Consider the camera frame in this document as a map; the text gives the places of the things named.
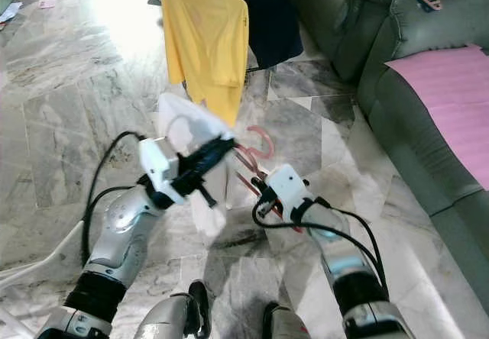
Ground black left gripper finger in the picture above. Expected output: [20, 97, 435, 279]
[202, 154, 232, 181]
[195, 137, 238, 169]

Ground thin white garment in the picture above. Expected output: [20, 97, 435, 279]
[157, 92, 238, 239]

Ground yellow shirt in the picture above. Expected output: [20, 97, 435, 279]
[160, 0, 251, 126]

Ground robot right leg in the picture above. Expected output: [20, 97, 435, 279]
[261, 302, 314, 339]

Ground robot leg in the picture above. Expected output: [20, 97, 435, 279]
[134, 279, 213, 339]
[261, 302, 314, 339]

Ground navy garment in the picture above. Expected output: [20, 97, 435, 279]
[229, 0, 305, 71]

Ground robot left leg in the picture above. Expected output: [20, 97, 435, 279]
[134, 279, 213, 339]

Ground leather sofa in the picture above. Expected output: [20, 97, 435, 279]
[279, 0, 489, 302]

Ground pale blue folding table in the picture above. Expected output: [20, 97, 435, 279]
[0, 218, 86, 339]

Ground pink blanket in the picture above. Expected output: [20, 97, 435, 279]
[384, 45, 489, 191]

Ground white crumpled bag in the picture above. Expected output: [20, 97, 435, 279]
[0, 2, 25, 23]

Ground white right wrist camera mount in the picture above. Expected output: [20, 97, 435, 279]
[267, 163, 314, 221]

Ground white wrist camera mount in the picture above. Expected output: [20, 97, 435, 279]
[267, 163, 314, 221]
[138, 137, 188, 206]

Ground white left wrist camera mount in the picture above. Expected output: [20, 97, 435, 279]
[138, 137, 188, 206]

